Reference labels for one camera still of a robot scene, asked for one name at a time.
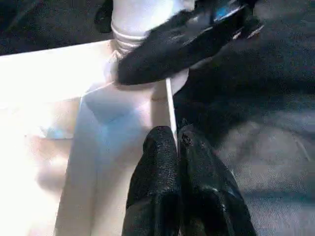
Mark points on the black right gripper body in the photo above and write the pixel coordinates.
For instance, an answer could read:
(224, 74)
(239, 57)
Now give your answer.
(236, 17)

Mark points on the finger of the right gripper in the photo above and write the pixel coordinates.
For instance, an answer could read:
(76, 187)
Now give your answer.
(167, 54)
(104, 17)

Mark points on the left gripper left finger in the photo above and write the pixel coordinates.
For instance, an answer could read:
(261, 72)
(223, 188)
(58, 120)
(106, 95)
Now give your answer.
(157, 186)

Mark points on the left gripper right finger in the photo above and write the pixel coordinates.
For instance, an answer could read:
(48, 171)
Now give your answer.
(209, 196)

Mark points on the white plastic table leg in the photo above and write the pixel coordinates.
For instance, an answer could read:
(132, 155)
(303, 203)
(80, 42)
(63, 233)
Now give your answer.
(135, 19)

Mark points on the white plastic table top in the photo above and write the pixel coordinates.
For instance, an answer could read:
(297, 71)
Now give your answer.
(37, 86)

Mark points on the black work mat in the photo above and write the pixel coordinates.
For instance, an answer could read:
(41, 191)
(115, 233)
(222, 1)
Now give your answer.
(258, 123)

